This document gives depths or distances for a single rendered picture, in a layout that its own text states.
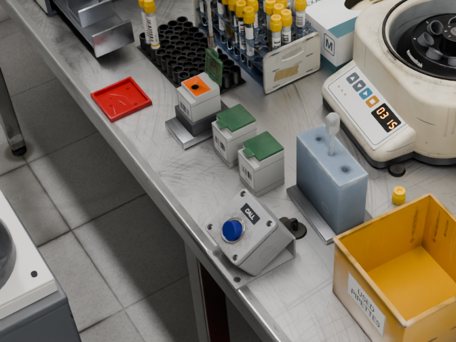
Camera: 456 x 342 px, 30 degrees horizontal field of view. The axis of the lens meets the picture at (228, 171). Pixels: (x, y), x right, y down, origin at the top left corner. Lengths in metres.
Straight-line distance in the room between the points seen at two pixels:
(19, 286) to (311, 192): 0.38
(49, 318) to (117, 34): 0.47
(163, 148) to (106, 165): 1.24
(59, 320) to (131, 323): 1.00
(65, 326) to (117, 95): 0.37
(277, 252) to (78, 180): 1.44
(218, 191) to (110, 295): 1.04
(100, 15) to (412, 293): 0.66
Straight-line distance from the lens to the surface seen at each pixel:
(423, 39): 1.19
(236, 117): 1.13
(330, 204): 1.04
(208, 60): 1.17
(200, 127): 1.18
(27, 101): 2.69
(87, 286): 2.16
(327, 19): 1.28
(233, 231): 0.99
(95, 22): 1.37
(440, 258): 1.04
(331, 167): 1.01
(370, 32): 1.19
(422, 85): 1.11
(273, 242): 1.00
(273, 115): 1.23
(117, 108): 1.26
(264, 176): 1.10
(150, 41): 1.32
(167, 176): 1.15
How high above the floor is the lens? 1.71
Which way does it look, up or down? 46 degrees down
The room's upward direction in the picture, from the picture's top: 5 degrees counter-clockwise
